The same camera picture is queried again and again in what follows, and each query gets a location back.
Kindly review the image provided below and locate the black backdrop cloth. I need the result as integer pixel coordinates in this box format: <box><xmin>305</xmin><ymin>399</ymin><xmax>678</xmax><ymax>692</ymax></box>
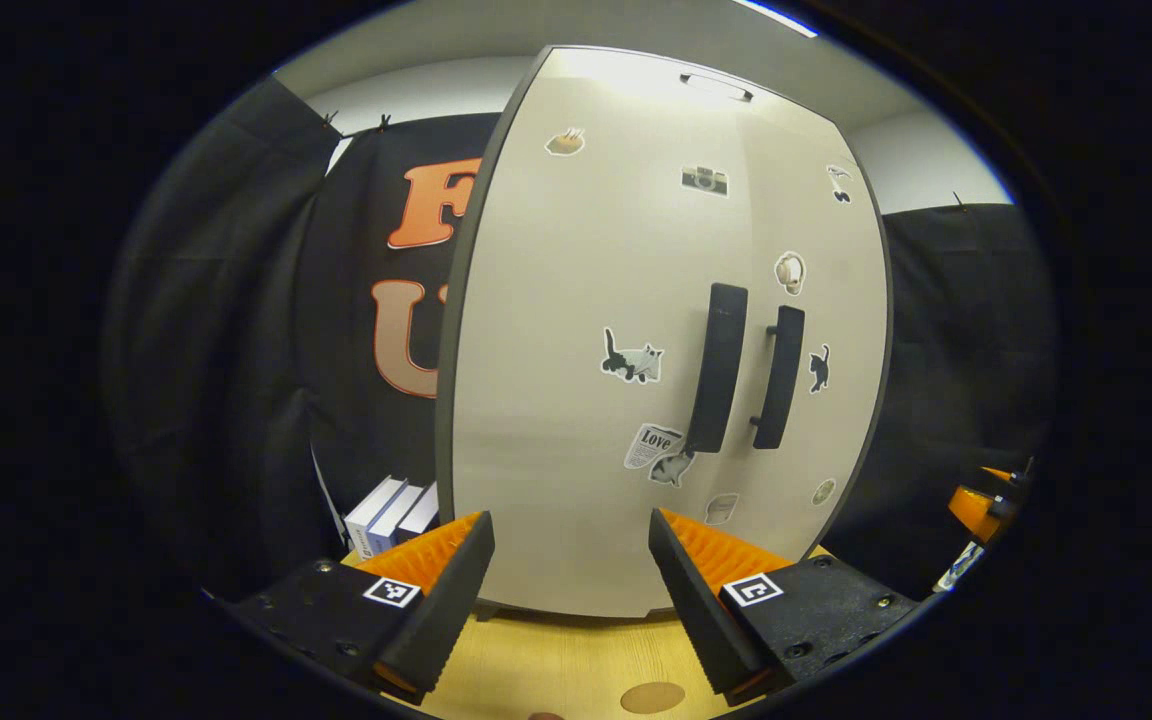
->
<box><xmin>101</xmin><ymin>75</ymin><xmax>1057</xmax><ymax>601</ymax></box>

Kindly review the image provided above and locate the white cabinet door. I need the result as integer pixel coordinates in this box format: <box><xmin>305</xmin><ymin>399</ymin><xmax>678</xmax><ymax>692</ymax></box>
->
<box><xmin>448</xmin><ymin>105</ymin><xmax>772</xmax><ymax>618</ymax></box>
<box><xmin>736</xmin><ymin>130</ymin><xmax>894</xmax><ymax>561</ymax></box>

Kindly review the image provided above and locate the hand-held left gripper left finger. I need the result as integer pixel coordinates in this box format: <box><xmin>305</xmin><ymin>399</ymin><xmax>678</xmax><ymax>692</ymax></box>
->
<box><xmin>226</xmin><ymin>511</ymin><xmax>495</xmax><ymax>706</ymax></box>

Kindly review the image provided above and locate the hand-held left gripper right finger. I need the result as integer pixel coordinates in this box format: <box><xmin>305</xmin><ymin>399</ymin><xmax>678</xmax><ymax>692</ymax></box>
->
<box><xmin>649</xmin><ymin>508</ymin><xmax>922</xmax><ymax>701</ymax></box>

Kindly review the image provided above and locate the metal drawer handle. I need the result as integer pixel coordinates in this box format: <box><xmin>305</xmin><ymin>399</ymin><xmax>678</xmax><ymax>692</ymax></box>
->
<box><xmin>679</xmin><ymin>72</ymin><xmax>755</xmax><ymax>104</ymax></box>

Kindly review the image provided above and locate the brown round coaster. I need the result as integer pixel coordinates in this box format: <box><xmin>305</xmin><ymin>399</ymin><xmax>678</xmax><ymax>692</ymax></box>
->
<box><xmin>620</xmin><ymin>682</ymin><xmax>687</xmax><ymax>716</ymax></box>

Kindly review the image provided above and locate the white and blue box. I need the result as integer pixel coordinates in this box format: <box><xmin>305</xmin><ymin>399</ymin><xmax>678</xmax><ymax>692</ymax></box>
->
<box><xmin>396</xmin><ymin>482</ymin><xmax>440</xmax><ymax>541</ymax></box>
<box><xmin>344</xmin><ymin>476</ymin><xmax>407</xmax><ymax>559</ymax></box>
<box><xmin>368</xmin><ymin>484</ymin><xmax>425</xmax><ymax>553</ymax></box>

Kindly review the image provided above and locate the white cabinet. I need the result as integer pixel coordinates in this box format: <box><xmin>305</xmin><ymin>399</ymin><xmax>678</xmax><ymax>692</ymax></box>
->
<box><xmin>434</xmin><ymin>44</ymin><xmax>895</xmax><ymax>619</ymax></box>

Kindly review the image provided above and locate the black door handle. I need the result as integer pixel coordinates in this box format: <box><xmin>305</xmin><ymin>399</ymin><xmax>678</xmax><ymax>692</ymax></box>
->
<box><xmin>686</xmin><ymin>283</ymin><xmax>750</xmax><ymax>455</ymax></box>
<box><xmin>750</xmin><ymin>305</ymin><xmax>807</xmax><ymax>451</ymax></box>

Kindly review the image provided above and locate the white cabinet drawer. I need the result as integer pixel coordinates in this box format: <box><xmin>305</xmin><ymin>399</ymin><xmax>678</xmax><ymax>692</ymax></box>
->
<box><xmin>511</xmin><ymin>45</ymin><xmax>842</xmax><ymax>136</ymax></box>

